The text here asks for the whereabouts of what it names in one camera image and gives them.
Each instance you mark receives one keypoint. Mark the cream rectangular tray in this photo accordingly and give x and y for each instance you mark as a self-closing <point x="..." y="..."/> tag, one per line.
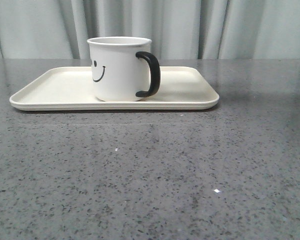
<point x="70" y="89"/>

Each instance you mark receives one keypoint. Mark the pale green curtain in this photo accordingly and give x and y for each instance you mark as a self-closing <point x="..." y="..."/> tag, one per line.
<point x="179" y="29"/>

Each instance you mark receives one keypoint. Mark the white smiley face mug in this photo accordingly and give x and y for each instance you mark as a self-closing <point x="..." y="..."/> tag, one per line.
<point x="123" y="68"/>

